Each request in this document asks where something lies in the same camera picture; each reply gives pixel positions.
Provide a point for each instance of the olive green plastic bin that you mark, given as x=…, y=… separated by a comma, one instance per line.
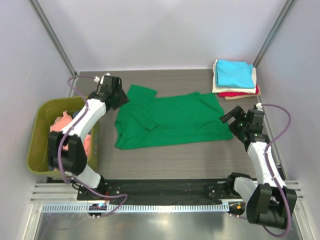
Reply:
x=38, y=158

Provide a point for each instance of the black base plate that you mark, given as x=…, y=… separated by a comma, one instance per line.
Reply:
x=172, y=192

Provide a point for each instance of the folded red t shirt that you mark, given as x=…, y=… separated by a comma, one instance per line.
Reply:
x=237, y=94

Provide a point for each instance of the white slotted cable duct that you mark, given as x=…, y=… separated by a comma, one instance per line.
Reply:
x=106, y=208

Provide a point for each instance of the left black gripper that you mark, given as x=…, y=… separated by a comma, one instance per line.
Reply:
x=123, y=98

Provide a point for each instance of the salmon pink t shirt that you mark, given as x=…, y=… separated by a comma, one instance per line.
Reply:
x=62, y=121

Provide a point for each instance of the folded tan t shirt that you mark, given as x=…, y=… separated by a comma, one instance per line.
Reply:
x=260, y=91

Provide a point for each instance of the folded cream t shirt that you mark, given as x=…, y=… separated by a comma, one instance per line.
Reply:
x=217, y=90

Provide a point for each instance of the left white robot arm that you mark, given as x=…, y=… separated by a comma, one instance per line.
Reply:
x=66, y=150

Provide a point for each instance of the left aluminium corner post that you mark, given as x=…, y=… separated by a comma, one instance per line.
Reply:
x=52, y=35

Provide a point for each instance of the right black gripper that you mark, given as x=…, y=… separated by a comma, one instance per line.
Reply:
x=238, y=112

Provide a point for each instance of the right aluminium corner post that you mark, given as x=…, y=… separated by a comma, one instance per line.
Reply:
x=280, y=19

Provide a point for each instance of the green t shirt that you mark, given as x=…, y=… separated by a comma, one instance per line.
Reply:
x=151, y=121

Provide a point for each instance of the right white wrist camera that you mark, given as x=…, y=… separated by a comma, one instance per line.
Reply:
x=258, y=106

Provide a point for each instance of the folded cyan t shirt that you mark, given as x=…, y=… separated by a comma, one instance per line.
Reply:
x=234, y=74

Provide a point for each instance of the aluminium corner post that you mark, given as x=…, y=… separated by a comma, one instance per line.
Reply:
x=280, y=19
x=52, y=35

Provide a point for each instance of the grey blue t shirt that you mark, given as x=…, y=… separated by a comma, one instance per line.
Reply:
x=74, y=114

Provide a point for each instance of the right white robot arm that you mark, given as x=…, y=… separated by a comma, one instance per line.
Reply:
x=269, y=202

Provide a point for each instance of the aluminium rail frame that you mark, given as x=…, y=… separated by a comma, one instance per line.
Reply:
x=60, y=192

